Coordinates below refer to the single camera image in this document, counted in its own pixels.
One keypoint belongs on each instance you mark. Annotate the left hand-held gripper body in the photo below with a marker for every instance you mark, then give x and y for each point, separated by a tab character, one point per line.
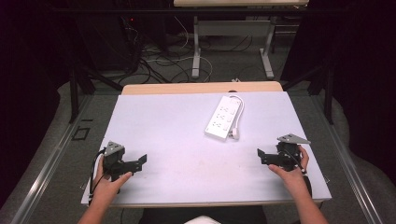
113	155

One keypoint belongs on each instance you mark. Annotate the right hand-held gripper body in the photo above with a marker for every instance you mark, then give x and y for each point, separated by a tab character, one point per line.
289	152

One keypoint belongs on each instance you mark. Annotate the person's right hand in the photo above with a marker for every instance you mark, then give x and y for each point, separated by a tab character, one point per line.
291	177

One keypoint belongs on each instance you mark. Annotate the person's left hand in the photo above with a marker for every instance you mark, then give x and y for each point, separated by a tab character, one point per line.
107	188

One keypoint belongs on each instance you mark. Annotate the white power plug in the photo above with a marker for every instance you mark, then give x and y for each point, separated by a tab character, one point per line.
235	133

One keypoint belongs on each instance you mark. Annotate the white power strip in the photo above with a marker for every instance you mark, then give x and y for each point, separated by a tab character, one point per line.
222	117

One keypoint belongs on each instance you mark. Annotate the white table mat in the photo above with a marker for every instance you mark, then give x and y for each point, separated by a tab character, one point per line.
193	161

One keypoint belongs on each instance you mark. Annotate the black metal stand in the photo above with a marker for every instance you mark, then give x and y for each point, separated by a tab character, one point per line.
74	93
327	93

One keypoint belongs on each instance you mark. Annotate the person's dark clothing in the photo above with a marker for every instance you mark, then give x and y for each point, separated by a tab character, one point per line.
202	216

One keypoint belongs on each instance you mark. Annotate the dark curtain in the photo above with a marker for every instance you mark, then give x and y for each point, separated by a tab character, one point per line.
28	93
364	77

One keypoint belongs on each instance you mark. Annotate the aluminium floor rail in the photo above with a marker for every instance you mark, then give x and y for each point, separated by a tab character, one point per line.
43	177
348	168

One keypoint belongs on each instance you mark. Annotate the white metal frame desk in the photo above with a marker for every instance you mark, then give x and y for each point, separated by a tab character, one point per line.
232	29

